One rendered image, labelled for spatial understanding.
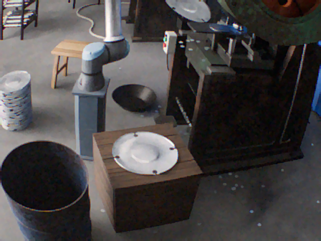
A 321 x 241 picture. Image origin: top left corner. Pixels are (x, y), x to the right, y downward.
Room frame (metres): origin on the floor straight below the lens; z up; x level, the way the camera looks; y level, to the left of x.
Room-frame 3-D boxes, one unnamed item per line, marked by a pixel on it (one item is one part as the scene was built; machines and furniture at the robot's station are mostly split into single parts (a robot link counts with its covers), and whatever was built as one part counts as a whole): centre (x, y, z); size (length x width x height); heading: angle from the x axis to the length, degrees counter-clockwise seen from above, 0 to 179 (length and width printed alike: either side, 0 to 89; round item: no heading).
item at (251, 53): (1.82, -0.43, 0.76); 0.17 x 0.06 x 0.10; 18
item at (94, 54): (1.70, 0.38, 0.62); 0.13 x 0.12 x 0.14; 135
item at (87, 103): (1.70, 0.38, 0.23); 0.19 x 0.19 x 0.45; 2
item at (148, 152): (1.34, 0.05, 0.35); 0.29 x 0.29 x 0.01
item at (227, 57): (1.98, -0.38, 0.68); 0.45 x 0.30 x 0.06; 18
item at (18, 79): (1.88, 1.03, 0.32); 0.29 x 0.29 x 0.01
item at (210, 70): (1.77, -0.60, 0.45); 0.92 x 0.12 x 0.90; 108
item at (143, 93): (2.24, 0.20, 0.04); 0.30 x 0.30 x 0.07
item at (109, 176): (1.34, 0.05, 0.18); 0.40 x 0.38 x 0.35; 115
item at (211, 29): (1.93, -0.21, 0.72); 0.25 x 0.14 x 0.14; 108
